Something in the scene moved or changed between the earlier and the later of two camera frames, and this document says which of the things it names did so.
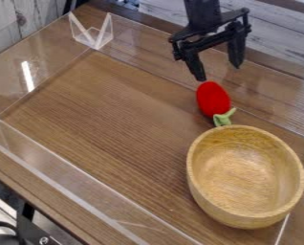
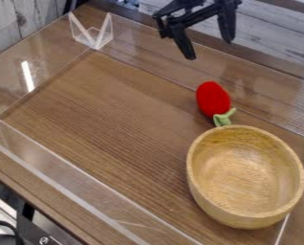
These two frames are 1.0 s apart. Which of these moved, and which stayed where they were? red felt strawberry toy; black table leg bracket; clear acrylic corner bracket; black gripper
Moved: black gripper
Stayed: black table leg bracket; red felt strawberry toy; clear acrylic corner bracket
